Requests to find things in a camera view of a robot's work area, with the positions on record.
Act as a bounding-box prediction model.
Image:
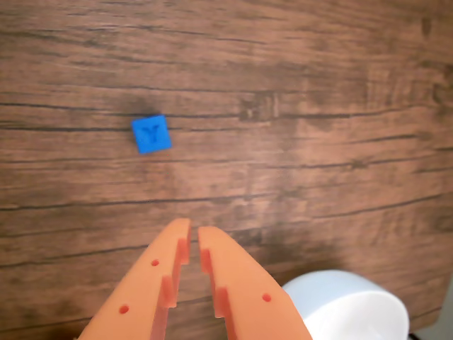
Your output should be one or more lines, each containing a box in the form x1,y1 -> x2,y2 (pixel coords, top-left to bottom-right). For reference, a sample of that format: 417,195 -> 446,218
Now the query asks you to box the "blue lettered cube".
131,113 -> 173,155

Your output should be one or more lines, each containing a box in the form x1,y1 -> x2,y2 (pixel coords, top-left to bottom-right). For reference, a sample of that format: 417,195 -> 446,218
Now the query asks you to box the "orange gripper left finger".
76,217 -> 192,340

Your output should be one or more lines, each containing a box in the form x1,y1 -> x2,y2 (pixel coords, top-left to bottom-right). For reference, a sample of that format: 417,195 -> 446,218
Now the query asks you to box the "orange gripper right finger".
197,225 -> 313,340

